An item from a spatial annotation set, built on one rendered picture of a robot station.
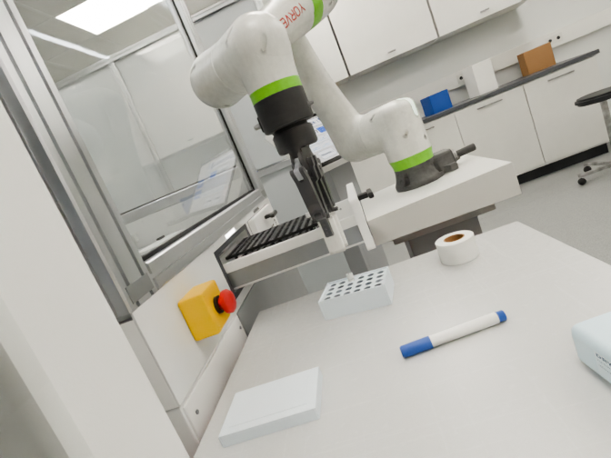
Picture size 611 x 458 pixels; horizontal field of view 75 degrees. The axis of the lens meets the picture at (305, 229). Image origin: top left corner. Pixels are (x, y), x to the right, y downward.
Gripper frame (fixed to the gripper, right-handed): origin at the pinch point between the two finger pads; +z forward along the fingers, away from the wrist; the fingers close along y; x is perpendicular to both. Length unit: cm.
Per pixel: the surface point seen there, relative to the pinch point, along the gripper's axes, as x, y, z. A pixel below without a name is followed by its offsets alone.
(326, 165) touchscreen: -20, -97, -7
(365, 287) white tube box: 3.4, 5.1, 9.9
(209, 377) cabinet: -21.7, 21.1, 11.4
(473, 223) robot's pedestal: 25, -45, 20
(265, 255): -17.2, -4.9, 1.2
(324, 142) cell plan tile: -21, -110, -16
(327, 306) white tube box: -3.8, 7.0, 10.8
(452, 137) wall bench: 42, -327, 24
